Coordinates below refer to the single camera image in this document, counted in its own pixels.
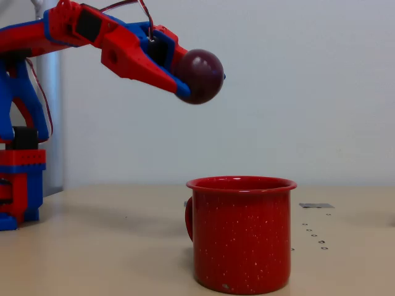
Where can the red speckled enamel mug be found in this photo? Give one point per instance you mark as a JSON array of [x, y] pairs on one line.
[[240, 240]]

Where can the dark purple plum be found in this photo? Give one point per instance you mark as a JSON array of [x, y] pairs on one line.
[[200, 77]]

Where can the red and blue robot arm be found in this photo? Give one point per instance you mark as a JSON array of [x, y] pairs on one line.
[[18, 34]]

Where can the grey tape patch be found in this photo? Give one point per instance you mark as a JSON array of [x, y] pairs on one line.
[[316, 205]]

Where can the silver metal tube frame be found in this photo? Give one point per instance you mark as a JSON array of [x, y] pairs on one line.
[[51, 92]]

